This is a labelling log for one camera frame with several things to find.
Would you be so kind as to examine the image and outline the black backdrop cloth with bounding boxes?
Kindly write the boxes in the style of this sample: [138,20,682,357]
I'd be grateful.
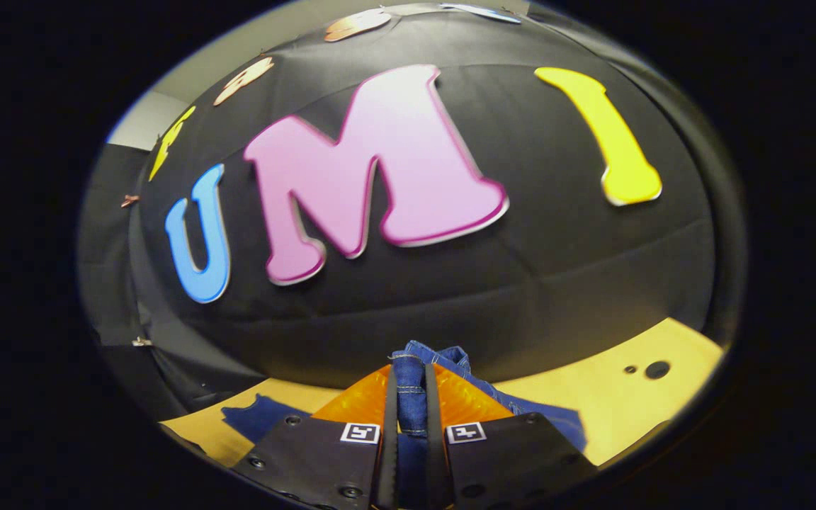
[79,0,745,419]

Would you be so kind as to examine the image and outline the blue denim jeans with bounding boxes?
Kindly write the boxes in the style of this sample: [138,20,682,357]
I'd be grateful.
[222,340,587,510]

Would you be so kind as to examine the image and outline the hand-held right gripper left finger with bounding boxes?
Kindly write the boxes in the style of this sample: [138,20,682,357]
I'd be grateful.
[231,365,400,510]

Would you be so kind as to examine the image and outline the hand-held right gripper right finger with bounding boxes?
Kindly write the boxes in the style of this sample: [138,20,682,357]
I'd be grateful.
[426,363,596,510]

